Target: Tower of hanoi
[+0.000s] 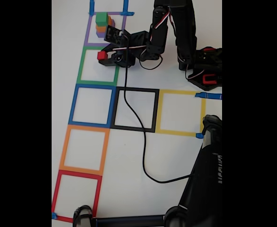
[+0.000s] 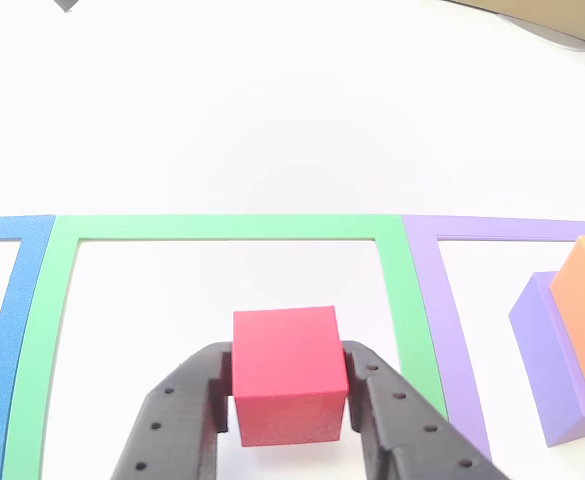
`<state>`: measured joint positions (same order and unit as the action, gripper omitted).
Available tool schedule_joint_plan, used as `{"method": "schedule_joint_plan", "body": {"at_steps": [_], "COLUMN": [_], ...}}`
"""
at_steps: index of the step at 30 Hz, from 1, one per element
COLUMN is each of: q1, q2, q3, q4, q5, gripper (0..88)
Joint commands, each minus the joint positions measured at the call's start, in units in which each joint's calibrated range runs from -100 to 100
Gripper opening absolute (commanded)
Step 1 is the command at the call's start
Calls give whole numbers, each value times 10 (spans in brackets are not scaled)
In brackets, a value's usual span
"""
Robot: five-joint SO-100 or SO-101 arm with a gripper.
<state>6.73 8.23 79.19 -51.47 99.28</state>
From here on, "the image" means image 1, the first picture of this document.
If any large purple cube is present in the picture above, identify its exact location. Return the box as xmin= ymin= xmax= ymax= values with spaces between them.
xmin=97 ymin=19 xmax=116 ymax=38

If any orange cube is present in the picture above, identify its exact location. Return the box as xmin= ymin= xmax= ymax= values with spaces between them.
xmin=95 ymin=16 xmax=113 ymax=33

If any green cube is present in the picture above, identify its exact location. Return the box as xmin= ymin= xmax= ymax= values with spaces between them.
xmin=95 ymin=12 xmax=108 ymax=26

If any red table clamp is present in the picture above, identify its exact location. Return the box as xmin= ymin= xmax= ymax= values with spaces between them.
xmin=202 ymin=74 xmax=217 ymax=85

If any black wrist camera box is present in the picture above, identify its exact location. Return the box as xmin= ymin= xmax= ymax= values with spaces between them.
xmin=104 ymin=24 xmax=127 ymax=45

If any purple square frame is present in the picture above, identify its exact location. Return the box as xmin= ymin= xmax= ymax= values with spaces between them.
xmin=83 ymin=11 xmax=127 ymax=47

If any green square frame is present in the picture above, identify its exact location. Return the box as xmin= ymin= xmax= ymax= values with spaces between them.
xmin=76 ymin=46 xmax=122 ymax=86

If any black square frame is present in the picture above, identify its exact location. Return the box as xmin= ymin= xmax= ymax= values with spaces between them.
xmin=109 ymin=87 xmax=160 ymax=133

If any blue square frame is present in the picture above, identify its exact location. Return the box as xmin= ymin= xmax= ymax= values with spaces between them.
xmin=68 ymin=84 xmax=117 ymax=128

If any yellow square frame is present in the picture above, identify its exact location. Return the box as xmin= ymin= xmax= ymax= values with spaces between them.
xmin=155 ymin=89 xmax=206 ymax=137

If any black camera cable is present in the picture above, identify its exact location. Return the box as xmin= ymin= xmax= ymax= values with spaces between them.
xmin=123 ymin=35 xmax=195 ymax=183

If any orange square frame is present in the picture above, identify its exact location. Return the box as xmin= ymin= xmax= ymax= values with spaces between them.
xmin=59 ymin=124 xmax=110 ymax=176

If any red square frame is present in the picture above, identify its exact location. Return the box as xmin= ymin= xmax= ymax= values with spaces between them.
xmin=51 ymin=169 xmax=103 ymax=223

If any black camera tripod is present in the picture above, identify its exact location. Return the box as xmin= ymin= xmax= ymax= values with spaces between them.
xmin=72 ymin=114 xmax=223 ymax=227

